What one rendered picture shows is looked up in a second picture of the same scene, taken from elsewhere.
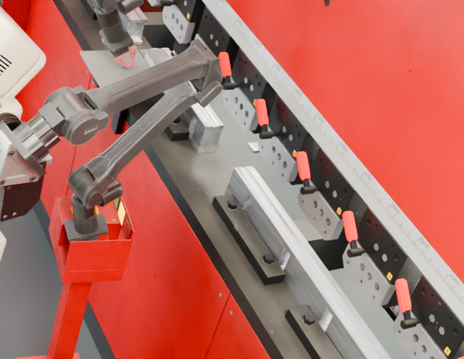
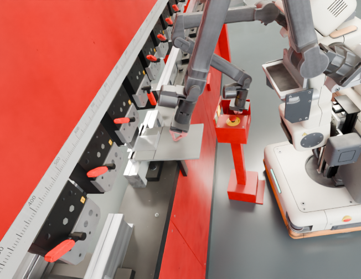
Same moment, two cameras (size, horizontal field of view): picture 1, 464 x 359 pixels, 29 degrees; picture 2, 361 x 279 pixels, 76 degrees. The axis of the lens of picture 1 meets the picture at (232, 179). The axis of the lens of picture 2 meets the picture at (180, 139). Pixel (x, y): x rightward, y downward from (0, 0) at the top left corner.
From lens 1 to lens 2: 2.71 m
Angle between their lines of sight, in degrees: 81
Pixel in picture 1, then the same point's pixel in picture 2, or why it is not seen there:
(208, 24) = (133, 77)
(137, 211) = not seen: hidden behind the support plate
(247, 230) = (178, 80)
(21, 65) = not seen: outside the picture
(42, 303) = (227, 241)
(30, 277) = (227, 262)
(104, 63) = (187, 144)
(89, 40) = (159, 236)
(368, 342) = not seen: hidden behind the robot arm
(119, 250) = (226, 104)
